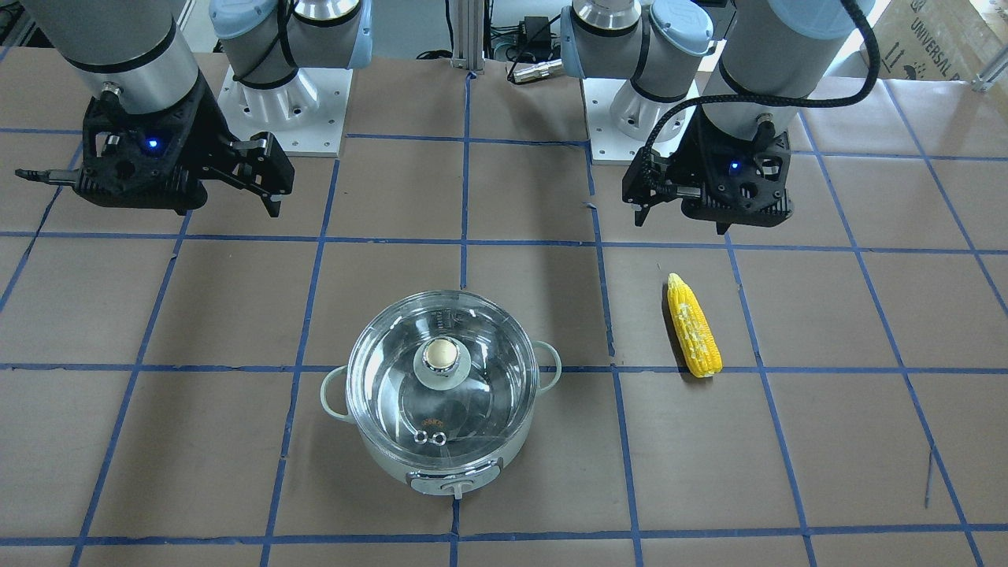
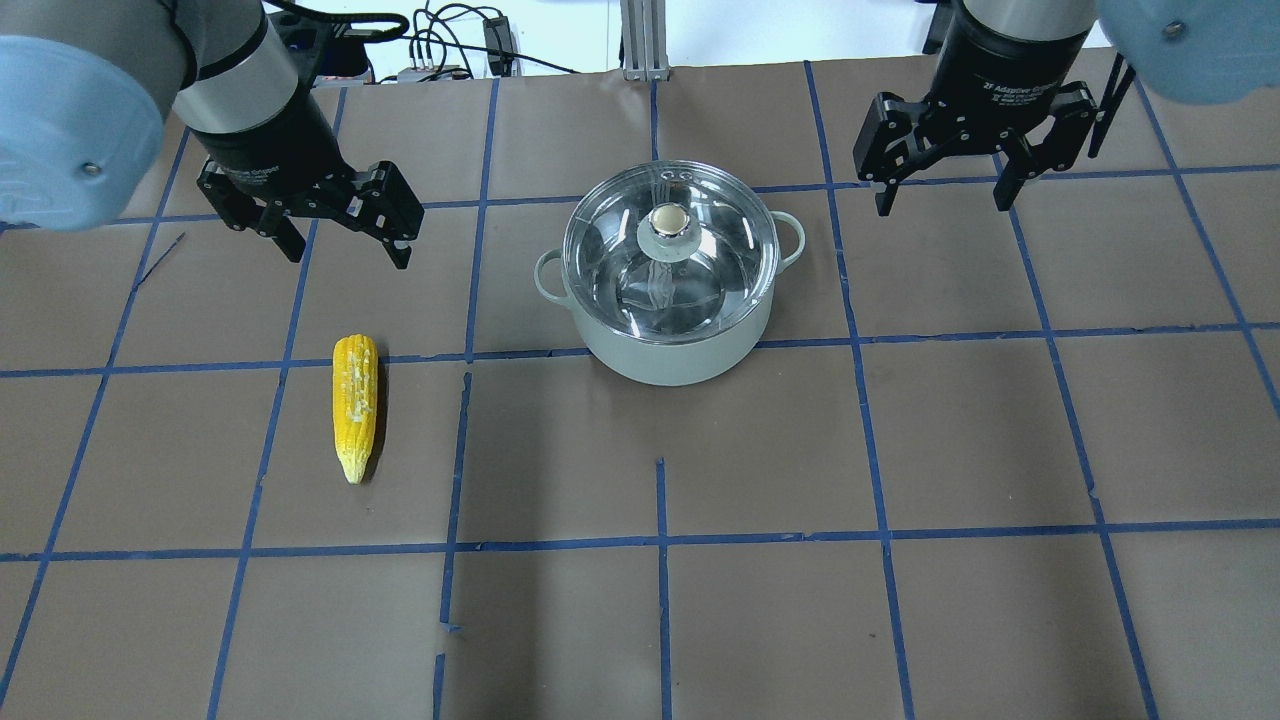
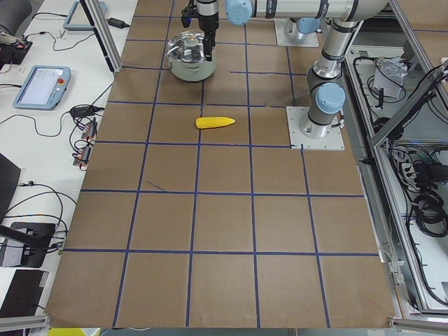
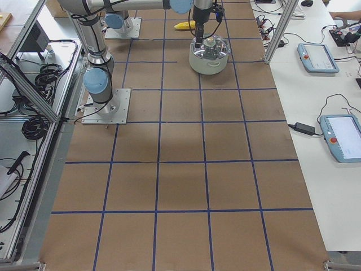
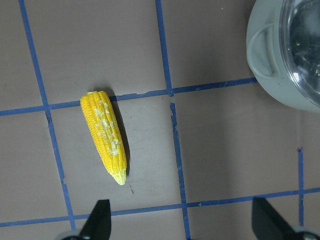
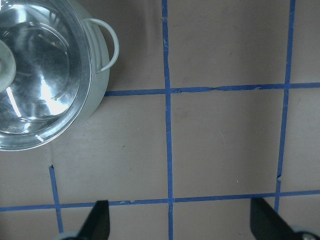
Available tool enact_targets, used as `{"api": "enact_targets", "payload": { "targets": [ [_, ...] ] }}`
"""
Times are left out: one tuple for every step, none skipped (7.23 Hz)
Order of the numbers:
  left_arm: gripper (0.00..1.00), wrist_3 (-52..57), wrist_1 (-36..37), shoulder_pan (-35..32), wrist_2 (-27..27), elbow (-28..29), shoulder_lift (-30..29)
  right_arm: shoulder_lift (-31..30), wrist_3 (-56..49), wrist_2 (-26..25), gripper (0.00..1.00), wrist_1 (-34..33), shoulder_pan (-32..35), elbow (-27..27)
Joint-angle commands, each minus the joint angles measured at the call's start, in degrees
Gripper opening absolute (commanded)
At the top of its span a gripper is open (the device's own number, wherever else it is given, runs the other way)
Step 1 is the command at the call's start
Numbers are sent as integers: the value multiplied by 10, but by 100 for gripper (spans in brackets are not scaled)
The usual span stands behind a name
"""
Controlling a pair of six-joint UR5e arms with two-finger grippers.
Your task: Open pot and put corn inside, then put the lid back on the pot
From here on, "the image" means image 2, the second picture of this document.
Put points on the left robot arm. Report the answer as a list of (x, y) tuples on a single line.
[(87, 86)]

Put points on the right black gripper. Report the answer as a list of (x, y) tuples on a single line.
[(1012, 68)]

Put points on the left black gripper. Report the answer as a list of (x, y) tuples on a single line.
[(268, 142)]

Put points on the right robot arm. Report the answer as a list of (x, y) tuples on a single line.
[(1192, 52)]

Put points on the aluminium frame post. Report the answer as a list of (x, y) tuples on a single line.
[(644, 54)]

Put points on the yellow corn cob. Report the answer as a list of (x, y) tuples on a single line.
[(355, 403)]

